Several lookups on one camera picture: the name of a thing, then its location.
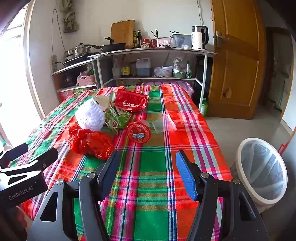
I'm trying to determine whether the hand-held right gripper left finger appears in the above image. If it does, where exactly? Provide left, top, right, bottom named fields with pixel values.
left=26, top=150, right=122, bottom=241

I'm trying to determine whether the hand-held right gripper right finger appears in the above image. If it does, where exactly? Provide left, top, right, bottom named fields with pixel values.
left=175, top=151, right=270, bottom=241

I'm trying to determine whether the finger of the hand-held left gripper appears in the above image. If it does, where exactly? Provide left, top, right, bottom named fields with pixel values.
left=0, top=148, right=59, bottom=183
left=0, top=142, right=29, bottom=163

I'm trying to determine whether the red plastic bag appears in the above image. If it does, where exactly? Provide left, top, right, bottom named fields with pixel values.
left=68, top=125, right=115, bottom=160

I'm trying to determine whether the green snack packet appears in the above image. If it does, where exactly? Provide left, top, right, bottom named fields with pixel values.
left=105, top=107, right=133, bottom=136

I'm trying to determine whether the white foam fruit net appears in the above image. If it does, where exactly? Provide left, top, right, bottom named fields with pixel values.
left=75, top=97, right=106, bottom=130

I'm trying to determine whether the white trash bin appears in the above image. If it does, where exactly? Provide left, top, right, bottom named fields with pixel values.
left=230, top=138, right=288, bottom=214

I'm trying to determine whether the red foil packet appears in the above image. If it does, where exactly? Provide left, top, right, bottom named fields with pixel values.
left=114, top=89, right=148, bottom=113

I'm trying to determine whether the plaid tablecloth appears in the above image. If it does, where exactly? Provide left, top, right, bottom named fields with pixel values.
left=8, top=84, right=233, bottom=241

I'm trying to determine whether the red round cup lid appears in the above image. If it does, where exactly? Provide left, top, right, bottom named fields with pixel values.
left=127, top=120, right=151, bottom=143

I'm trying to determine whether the clear plastic cup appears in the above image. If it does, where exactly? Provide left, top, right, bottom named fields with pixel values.
left=151, top=118, right=167, bottom=134

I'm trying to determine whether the clear plastic wrapper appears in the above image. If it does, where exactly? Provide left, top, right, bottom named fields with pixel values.
left=165, top=110, right=177, bottom=131

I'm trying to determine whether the beige crumpled wrapper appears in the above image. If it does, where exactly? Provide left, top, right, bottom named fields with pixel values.
left=93, top=91, right=118, bottom=112

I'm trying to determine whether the red green carton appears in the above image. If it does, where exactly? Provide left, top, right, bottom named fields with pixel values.
left=60, top=87, right=91, bottom=103

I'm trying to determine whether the large green bottle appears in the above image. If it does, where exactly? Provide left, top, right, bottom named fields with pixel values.
left=200, top=98, right=208, bottom=116

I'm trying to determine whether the dark small appliance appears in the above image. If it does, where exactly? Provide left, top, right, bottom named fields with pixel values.
left=62, top=74, right=78, bottom=88

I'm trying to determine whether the pink woven basket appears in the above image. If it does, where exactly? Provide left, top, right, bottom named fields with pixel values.
left=77, top=74, right=96, bottom=87

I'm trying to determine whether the pink lid storage box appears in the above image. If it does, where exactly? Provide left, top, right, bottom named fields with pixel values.
left=143, top=81, right=194, bottom=99

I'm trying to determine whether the low side shelf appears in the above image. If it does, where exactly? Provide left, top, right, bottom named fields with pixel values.
left=51, top=59, right=98, bottom=103

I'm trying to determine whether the white plastic bottle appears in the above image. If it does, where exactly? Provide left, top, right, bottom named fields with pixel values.
left=112, top=59, right=121, bottom=79

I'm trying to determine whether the yellow label bottle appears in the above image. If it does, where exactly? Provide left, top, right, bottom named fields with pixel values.
left=121, top=57, right=130, bottom=78

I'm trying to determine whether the black induction cooker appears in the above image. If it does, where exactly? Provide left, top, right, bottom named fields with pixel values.
left=63, top=54, right=97, bottom=65

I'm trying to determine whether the large oil jug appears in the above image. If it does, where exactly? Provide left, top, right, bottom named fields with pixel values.
left=136, top=58, right=151, bottom=77

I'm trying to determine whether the red plastic object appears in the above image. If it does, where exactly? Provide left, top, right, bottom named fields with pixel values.
left=279, top=139, right=290, bottom=154

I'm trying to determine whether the stuffed plastic bag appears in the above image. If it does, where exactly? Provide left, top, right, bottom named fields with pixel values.
left=173, top=58, right=187, bottom=73

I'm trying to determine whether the steel steamer pot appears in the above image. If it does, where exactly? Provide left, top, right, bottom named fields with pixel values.
left=64, top=43, right=92, bottom=58

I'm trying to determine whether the wooden door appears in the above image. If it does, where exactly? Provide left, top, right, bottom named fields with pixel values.
left=205, top=0, right=266, bottom=120

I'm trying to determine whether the black wok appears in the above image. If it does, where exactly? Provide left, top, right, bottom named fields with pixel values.
left=81, top=37, right=127, bottom=53

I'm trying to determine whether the pink utensil box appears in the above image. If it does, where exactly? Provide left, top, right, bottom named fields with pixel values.
left=157, top=37, right=171, bottom=48

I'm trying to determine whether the grey plastic container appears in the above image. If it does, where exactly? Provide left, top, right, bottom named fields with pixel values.
left=171, top=34, right=192, bottom=49

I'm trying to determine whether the wooden cutting board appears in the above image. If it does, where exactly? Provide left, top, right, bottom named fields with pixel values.
left=110, top=20, right=135, bottom=49

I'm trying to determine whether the hanging grey cloth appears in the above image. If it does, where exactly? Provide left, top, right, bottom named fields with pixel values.
left=60, top=0, right=79, bottom=33

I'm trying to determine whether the white electric kettle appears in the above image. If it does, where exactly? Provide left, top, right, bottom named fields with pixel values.
left=191, top=25, right=209, bottom=50

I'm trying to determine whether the white frame kitchen shelf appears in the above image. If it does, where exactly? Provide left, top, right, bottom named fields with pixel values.
left=88, top=48, right=218, bottom=112

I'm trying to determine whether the black power cable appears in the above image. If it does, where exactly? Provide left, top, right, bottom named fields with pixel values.
left=51, top=9, right=59, bottom=56

